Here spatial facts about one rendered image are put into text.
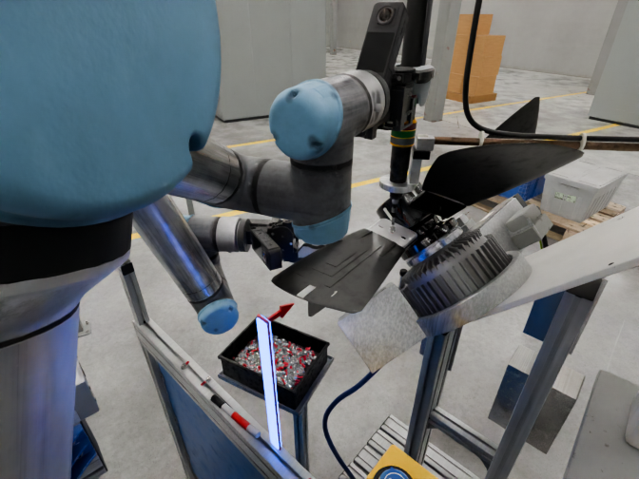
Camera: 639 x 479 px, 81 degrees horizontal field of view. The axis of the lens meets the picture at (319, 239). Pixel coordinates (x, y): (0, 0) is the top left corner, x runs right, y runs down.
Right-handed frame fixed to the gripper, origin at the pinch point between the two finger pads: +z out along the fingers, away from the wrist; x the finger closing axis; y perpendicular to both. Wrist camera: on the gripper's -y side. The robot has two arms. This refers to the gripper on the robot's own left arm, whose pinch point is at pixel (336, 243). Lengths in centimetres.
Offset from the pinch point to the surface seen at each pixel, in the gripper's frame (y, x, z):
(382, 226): 5.4, -2.1, 9.6
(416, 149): 0.7, -19.3, 13.8
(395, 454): -34.4, 14.3, 10.1
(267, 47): 608, -58, -143
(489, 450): 2, 60, 43
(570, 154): -11.1, -21.6, 33.8
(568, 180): 234, 46, 173
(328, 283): -13.2, 1.3, -0.6
